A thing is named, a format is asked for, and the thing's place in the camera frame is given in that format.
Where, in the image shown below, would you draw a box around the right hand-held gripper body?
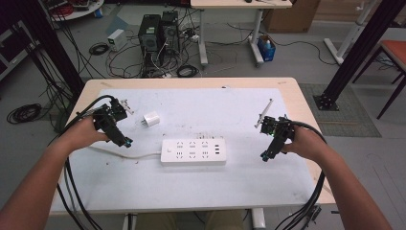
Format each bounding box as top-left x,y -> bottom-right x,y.
254,98 -> 296,142

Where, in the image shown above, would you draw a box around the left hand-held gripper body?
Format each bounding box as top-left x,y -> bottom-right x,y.
92,97 -> 135,130

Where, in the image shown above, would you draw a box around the white charger adapter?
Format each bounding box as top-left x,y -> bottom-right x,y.
139,110 -> 161,128

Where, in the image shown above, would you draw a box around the white power strip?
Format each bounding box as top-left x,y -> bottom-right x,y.
160,137 -> 228,167

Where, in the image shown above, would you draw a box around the person's right hand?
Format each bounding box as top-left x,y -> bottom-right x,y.
282,126 -> 327,163

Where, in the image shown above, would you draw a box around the person's left hand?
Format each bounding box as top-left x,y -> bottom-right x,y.
59,116 -> 110,151

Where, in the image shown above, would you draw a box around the grey floor mat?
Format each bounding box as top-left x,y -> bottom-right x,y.
299,82 -> 383,139

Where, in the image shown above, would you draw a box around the white table leg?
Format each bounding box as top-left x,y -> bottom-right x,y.
251,207 -> 266,230

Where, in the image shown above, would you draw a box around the small white box device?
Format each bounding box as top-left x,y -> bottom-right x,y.
106,28 -> 128,53

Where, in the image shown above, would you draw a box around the blue box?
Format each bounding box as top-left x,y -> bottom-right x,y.
257,34 -> 278,62

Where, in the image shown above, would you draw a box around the pale blue table mat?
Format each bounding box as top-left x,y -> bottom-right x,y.
50,87 -> 318,215

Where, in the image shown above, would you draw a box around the black computer tower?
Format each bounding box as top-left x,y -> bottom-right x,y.
137,13 -> 163,62
160,11 -> 181,56

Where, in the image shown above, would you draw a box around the round white table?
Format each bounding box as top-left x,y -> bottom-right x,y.
44,0 -> 105,22

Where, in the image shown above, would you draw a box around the brown cardboard box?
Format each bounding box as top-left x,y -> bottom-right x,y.
262,0 -> 321,34

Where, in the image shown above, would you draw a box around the white metal stand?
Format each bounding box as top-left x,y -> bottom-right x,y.
323,0 -> 385,66

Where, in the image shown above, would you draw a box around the white-legged wooden desk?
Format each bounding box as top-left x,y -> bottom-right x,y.
190,0 -> 293,68

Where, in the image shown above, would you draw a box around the red-topped table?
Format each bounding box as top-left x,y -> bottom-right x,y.
351,39 -> 406,121

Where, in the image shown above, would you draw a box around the white power strip cable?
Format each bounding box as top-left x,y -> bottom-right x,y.
88,145 -> 163,160

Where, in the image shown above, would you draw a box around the right gripper black cables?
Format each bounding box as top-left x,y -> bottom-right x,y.
273,120 -> 327,230

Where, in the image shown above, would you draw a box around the gripper black cables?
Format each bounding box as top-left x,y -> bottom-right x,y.
47,94 -> 117,230
273,120 -> 327,230

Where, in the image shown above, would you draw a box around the coiled black cable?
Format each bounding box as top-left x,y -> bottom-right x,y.
6,103 -> 43,126
88,41 -> 110,57
176,64 -> 200,79

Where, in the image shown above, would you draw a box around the left gripper black cables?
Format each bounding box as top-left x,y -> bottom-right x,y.
47,94 -> 117,230

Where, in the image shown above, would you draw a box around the black metal frame post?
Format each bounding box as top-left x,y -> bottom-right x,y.
14,0 -> 86,98
313,0 -> 406,112

